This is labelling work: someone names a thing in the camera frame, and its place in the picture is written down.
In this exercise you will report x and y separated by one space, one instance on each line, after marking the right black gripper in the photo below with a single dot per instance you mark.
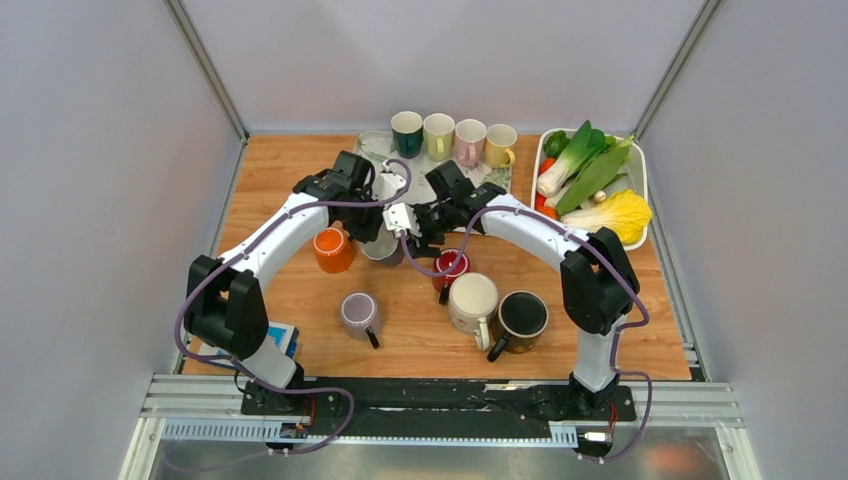
420 245

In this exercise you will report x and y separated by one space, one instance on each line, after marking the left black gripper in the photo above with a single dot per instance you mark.
370 231

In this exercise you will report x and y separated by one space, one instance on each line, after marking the blue mug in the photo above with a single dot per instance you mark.
384 250

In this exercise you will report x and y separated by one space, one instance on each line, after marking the orange mug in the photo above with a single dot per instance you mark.
332 250

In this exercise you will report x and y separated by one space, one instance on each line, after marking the teal mug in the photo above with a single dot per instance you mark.
407 131

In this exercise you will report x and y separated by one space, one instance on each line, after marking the light green faceted mug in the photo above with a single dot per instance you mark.
438 136

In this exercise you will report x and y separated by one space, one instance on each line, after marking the pink mug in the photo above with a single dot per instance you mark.
470 136

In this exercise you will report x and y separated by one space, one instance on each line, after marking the pale yellow mug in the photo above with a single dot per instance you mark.
498 149

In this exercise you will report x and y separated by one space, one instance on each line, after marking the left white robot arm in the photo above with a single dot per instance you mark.
224 306

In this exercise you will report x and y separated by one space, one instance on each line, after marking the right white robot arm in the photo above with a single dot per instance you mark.
599 285

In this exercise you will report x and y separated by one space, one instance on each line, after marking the red mug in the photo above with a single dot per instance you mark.
447 267

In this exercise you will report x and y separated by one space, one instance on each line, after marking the cream cat pattern mug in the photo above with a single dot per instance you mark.
472 301

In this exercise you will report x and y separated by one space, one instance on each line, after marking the mauve mug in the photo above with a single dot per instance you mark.
361 317

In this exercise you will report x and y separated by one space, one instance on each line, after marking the black floral mug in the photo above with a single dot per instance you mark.
521 319

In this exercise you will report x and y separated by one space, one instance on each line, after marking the leaf pattern tray mat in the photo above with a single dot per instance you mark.
379 146

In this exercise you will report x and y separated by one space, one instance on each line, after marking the orange toy pumpkin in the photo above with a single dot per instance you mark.
541 207

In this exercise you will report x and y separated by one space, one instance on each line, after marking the red tomato toy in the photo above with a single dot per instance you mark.
546 165

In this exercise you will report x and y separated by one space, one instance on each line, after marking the blue booklet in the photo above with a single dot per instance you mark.
284 336

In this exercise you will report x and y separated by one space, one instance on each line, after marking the green bell pepper toy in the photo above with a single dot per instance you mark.
555 143

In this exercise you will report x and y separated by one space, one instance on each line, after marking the green bok choy toy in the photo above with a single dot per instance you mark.
589 162

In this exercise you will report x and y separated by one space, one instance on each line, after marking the white vegetable tub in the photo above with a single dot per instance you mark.
631 176

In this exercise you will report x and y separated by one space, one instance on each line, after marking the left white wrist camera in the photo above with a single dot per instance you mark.
389 187

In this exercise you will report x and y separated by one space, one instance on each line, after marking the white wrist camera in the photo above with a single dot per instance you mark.
400 219
389 187

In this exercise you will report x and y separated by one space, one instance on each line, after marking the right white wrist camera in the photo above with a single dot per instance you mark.
400 219

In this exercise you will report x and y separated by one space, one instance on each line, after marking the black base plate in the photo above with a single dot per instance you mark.
435 408

